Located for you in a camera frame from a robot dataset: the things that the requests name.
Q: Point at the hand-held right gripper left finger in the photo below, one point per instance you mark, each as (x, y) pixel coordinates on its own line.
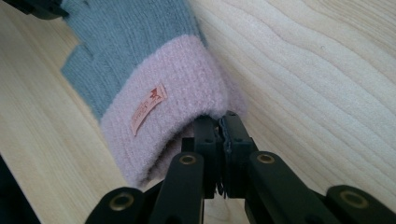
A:
(207, 137)

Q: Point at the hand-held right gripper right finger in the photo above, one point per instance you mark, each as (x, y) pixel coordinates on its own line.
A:
(238, 140)

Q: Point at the grey pink glove with label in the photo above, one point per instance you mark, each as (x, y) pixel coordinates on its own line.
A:
(174, 71)

